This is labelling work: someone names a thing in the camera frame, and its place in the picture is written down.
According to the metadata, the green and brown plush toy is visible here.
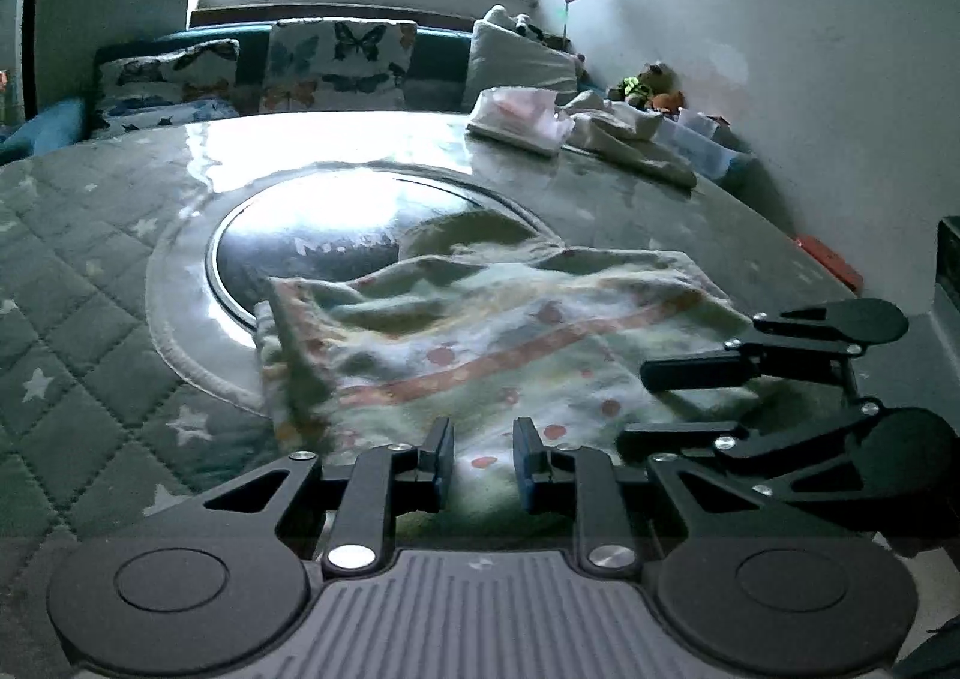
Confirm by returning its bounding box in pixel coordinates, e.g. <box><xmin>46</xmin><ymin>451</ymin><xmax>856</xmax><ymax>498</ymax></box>
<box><xmin>607</xmin><ymin>62</ymin><xmax>685</xmax><ymax>115</ymax></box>

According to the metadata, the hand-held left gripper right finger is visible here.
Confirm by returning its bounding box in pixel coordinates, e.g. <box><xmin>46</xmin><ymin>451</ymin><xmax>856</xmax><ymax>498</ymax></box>
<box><xmin>514</xmin><ymin>418</ymin><xmax>856</xmax><ymax>571</ymax></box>

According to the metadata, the cream cloth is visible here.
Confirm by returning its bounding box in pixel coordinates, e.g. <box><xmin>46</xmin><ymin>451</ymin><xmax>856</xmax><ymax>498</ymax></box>
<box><xmin>562</xmin><ymin>90</ymin><xmax>698</xmax><ymax>189</ymax></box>

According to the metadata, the blue cushioned bench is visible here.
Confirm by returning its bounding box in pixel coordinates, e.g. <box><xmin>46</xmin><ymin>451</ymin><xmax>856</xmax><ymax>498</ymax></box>
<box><xmin>0</xmin><ymin>25</ymin><xmax>481</xmax><ymax>164</ymax></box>

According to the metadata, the grey quilted star table cover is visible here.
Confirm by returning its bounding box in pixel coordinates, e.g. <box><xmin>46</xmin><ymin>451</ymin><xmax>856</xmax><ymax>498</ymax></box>
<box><xmin>0</xmin><ymin>113</ymin><xmax>863</xmax><ymax>546</ymax></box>

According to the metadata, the white pillow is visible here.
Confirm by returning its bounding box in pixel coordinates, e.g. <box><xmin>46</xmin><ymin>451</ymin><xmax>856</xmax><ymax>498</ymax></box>
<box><xmin>465</xmin><ymin>8</ymin><xmax>580</xmax><ymax>112</ymax></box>

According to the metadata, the butterfly print cushion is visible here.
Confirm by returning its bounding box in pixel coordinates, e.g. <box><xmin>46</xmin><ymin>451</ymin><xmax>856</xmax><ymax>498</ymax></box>
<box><xmin>261</xmin><ymin>17</ymin><xmax>419</xmax><ymax>118</ymax></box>
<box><xmin>96</xmin><ymin>38</ymin><xmax>242</xmax><ymax>129</ymax></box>

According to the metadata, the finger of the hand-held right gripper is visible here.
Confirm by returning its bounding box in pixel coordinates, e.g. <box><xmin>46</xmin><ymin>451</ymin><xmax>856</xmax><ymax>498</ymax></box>
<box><xmin>616</xmin><ymin>400</ymin><xmax>884</xmax><ymax>501</ymax></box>
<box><xmin>640</xmin><ymin>308</ymin><xmax>865</xmax><ymax>393</ymax></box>

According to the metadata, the black and white plush toy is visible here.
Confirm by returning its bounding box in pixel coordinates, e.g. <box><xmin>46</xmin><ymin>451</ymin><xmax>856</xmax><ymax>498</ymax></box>
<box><xmin>487</xmin><ymin>4</ymin><xmax>547</xmax><ymax>41</ymax></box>

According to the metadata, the clear plastic storage box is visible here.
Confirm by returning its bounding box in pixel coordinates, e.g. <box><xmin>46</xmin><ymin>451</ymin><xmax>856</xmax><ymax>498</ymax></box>
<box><xmin>660</xmin><ymin>109</ymin><xmax>756</xmax><ymax>183</ymax></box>

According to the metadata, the round glass turntable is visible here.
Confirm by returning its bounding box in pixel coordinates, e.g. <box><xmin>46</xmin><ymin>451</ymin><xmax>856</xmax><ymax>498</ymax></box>
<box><xmin>206</xmin><ymin>169</ymin><xmax>550</xmax><ymax>351</ymax></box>

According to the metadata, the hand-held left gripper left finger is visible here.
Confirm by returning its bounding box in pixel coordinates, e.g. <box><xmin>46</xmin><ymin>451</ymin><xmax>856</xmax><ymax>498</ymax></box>
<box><xmin>142</xmin><ymin>418</ymin><xmax>456</xmax><ymax>573</ymax></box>

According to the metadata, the green patterned garment orange stripe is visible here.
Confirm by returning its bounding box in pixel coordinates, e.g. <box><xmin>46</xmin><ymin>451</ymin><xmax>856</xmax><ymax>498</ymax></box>
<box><xmin>255</xmin><ymin>210</ymin><xmax>848</xmax><ymax>522</ymax></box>

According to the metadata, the plastic bag with cloth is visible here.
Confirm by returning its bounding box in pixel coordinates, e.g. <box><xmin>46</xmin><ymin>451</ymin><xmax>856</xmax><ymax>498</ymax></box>
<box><xmin>466</xmin><ymin>86</ymin><xmax>572</xmax><ymax>159</ymax></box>

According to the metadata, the red plastic stool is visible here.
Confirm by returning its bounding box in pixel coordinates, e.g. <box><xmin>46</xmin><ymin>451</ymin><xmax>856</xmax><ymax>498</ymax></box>
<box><xmin>795</xmin><ymin>235</ymin><xmax>863</xmax><ymax>292</ymax></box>

